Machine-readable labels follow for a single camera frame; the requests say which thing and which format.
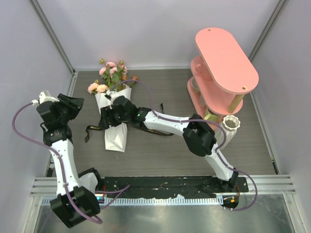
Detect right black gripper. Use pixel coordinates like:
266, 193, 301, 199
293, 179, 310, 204
100, 104, 131, 129

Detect white wrapping paper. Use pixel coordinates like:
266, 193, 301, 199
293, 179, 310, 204
95, 85, 132, 152

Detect black ribbon strap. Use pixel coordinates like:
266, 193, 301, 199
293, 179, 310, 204
84, 103, 174, 143

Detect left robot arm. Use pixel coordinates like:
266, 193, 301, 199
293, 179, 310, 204
36, 90, 104, 228

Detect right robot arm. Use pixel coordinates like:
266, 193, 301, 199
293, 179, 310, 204
99, 94, 239, 192

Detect pink rose bouquet flowers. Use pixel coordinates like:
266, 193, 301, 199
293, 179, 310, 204
87, 59, 139, 95

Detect white ribbed vase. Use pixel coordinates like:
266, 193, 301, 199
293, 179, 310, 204
215, 115, 241, 150

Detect yellow-green mug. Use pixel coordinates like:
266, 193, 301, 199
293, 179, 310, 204
204, 108, 219, 122

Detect pink cup on shelf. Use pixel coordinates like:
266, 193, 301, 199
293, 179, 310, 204
195, 63, 206, 76

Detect pink three-tier shelf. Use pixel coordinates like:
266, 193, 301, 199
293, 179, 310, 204
187, 28, 259, 123

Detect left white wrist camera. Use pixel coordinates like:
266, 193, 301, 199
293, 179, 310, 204
32, 90, 59, 106

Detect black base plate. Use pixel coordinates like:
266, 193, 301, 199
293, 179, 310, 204
96, 176, 249, 199

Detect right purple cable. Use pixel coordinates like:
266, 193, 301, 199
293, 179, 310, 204
114, 79, 258, 211

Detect white slotted cable duct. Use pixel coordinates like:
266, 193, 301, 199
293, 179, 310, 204
42, 195, 224, 206

